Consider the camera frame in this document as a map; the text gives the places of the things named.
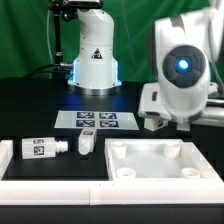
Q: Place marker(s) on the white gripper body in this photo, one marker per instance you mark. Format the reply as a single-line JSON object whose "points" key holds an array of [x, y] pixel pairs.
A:
{"points": [[150, 106]]}

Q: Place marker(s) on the white square table top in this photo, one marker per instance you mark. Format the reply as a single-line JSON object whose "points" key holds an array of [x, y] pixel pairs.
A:
{"points": [[156, 159]]}

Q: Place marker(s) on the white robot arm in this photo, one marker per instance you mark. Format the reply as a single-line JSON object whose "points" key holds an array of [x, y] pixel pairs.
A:
{"points": [[182, 52]]}

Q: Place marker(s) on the white paper marker sheet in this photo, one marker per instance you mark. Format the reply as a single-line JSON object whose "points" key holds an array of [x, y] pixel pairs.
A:
{"points": [[98, 120]]}

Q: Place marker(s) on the green backdrop curtain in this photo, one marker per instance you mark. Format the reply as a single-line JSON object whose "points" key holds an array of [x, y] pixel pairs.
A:
{"points": [[27, 33]]}

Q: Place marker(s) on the white U-shaped obstacle frame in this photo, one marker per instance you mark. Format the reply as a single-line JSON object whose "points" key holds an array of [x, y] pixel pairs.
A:
{"points": [[123, 191]]}

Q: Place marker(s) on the black camera stand pole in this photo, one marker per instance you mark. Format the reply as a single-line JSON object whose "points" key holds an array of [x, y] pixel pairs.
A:
{"points": [[66, 10]]}

